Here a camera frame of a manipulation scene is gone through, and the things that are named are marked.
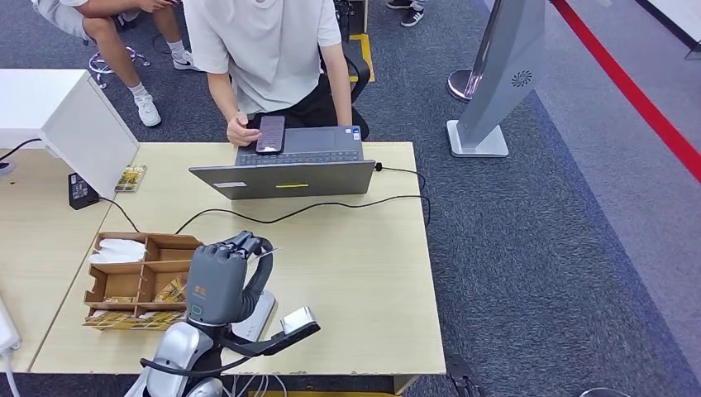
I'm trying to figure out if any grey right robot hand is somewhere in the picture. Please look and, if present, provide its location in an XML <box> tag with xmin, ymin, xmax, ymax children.
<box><xmin>446</xmin><ymin>355</ymin><xmax>484</xmax><ymax>397</ymax></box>

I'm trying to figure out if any person's right hand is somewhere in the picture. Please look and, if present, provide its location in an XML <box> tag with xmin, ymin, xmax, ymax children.
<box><xmin>226</xmin><ymin>111</ymin><xmax>263</xmax><ymax>148</ymax></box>

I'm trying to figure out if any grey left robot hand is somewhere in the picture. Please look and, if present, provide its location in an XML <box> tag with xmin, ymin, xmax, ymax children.
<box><xmin>184</xmin><ymin>230</ymin><xmax>275</xmax><ymax>328</ymax></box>

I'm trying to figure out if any grey card reader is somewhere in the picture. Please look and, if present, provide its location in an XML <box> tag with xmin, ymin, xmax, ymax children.
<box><xmin>230</xmin><ymin>290</ymin><xmax>278</xmax><ymax>343</ymax></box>

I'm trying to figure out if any seated person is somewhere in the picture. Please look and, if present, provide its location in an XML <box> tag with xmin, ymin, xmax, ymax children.
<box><xmin>183</xmin><ymin>0</ymin><xmax>370</xmax><ymax>148</ymax></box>

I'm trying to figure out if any gold key card packet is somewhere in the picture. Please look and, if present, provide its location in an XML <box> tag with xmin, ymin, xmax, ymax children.
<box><xmin>113</xmin><ymin>165</ymin><xmax>148</xmax><ymax>194</ymax></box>

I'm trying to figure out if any crouching person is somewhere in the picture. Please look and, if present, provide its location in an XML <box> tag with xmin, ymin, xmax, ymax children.
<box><xmin>30</xmin><ymin>0</ymin><xmax>207</xmax><ymax>128</ymax></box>

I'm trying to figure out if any standing person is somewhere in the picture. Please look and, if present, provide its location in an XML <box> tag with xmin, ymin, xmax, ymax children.
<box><xmin>385</xmin><ymin>0</ymin><xmax>427</xmax><ymax>28</ymax></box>

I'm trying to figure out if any dark smartphone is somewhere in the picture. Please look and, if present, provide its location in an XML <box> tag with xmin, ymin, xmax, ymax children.
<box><xmin>255</xmin><ymin>115</ymin><xmax>286</xmax><ymax>155</ymax></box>

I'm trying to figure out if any light wooden desk leg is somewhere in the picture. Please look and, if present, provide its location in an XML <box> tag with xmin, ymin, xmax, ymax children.
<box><xmin>393</xmin><ymin>375</ymin><xmax>421</xmax><ymax>395</ymax></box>

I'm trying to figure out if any grey laptop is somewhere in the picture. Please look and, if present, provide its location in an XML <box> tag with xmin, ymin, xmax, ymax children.
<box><xmin>188</xmin><ymin>126</ymin><xmax>377</xmax><ymax>201</ymax></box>

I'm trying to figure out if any wooden organizer box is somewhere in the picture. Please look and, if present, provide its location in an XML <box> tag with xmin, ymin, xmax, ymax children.
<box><xmin>83</xmin><ymin>231</ymin><xmax>205</xmax><ymax>332</ymax></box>

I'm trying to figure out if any white tissue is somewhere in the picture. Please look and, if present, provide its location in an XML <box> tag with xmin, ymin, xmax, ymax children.
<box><xmin>88</xmin><ymin>238</ymin><xmax>147</xmax><ymax>265</ymax></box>

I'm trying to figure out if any black office chair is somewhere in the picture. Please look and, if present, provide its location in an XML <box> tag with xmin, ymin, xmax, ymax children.
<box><xmin>319</xmin><ymin>41</ymin><xmax>372</xmax><ymax>141</ymax></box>

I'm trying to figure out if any yellow floor tape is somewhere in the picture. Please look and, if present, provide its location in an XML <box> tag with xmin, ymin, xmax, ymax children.
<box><xmin>349</xmin><ymin>33</ymin><xmax>376</xmax><ymax>84</ymax></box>

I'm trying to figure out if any white cabinet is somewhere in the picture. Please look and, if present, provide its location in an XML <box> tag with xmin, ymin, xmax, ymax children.
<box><xmin>0</xmin><ymin>69</ymin><xmax>141</xmax><ymax>201</ymax></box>

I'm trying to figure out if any black power adapter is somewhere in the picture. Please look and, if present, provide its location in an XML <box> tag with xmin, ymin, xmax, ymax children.
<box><xmin>68</xmin><ymin>172</ymin><xmax>101</xmax><ymax>212</ymax></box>

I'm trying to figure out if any white power strip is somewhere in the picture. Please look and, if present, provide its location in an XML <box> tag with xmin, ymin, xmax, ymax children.
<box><xmin>0</xmin><ymin>295</ymin><xmax>23</xmax><ymax>357</ymax></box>

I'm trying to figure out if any chrome stanchion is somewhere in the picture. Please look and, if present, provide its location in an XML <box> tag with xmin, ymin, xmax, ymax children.
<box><xmin>447</xmin><ymin>0</ymin><xmax>502</xmax><ymax>103</ymax></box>

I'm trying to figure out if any grey kiosk stand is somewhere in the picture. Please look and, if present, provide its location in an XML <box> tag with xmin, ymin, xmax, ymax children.
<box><xmin>446</xmin><ymin>0</ymin><xmax>547</xmax><ymax>159</ymax></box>

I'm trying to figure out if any white display platform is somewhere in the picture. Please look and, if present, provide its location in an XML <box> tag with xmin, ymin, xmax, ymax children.
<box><xmin>635</xmin><ymin>0</ymin><xmax>701</xmax><ymax>61</ymax></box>

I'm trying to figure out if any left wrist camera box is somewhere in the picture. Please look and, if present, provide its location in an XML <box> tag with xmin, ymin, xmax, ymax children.
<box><xmin>222</xmin><ymin>305</ymin><xmax>322</xmax><ymax>358</ymax></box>

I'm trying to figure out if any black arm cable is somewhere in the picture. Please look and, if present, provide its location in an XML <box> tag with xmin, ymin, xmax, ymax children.
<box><xmin>139</xmin><ymin>356</ymin><xmax>253</xmax><ymax>379</ymax></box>

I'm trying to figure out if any white cable bundle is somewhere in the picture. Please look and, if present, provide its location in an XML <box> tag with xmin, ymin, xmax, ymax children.
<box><xmin>222</xmin><ymin>374</ymin><xmax>289</xmax><ymax>397</ymax></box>

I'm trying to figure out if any black laptop power cable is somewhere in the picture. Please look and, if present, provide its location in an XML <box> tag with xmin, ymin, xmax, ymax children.
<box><xmin>97</xmin><ymin>162</ymin><xmax>432</xmax><ymax>236</ymax></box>

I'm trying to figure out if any coiled floor cable bundle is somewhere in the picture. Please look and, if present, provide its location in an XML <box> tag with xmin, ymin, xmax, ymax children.
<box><xmin>87</xmin><ymin>46</ymin><xmax>151</xmax><ymax>88</ymax></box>

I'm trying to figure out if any thin black cable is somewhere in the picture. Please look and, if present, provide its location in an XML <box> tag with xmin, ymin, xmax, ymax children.
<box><xmin>0</xmin><ymin>138</ymin><xmax>44</xmax><ymax>163</ymax></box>

